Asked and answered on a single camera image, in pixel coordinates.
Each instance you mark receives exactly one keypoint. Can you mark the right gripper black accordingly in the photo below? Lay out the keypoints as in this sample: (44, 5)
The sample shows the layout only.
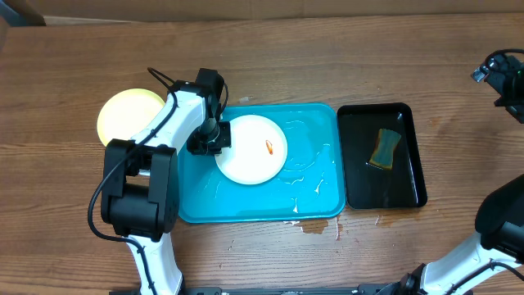
(500, 69)

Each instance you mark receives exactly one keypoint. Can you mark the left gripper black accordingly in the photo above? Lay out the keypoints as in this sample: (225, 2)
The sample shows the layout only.
(197, 148)

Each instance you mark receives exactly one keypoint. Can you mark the white plate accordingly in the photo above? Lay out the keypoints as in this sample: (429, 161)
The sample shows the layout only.
(258, 150)

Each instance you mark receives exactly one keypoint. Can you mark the yellow plate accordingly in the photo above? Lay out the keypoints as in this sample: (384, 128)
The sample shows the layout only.
(127, 113)

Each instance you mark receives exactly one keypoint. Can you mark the yellow green sponge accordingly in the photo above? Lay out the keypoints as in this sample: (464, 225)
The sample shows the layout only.
(384, 150)

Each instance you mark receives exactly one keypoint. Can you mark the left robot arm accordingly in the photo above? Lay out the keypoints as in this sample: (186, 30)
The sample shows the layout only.
(139, 192)

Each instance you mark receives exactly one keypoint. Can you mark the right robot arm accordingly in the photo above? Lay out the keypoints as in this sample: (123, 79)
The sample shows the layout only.
(497, 243)

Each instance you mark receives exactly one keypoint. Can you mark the teal plastic tray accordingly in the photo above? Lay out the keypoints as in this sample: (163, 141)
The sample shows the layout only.
(310, 185)

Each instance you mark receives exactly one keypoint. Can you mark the black plastic tray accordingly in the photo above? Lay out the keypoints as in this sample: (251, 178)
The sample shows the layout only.
(368, 187)

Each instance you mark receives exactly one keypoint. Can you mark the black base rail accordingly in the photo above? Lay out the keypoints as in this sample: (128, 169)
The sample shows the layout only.
(363, 289)

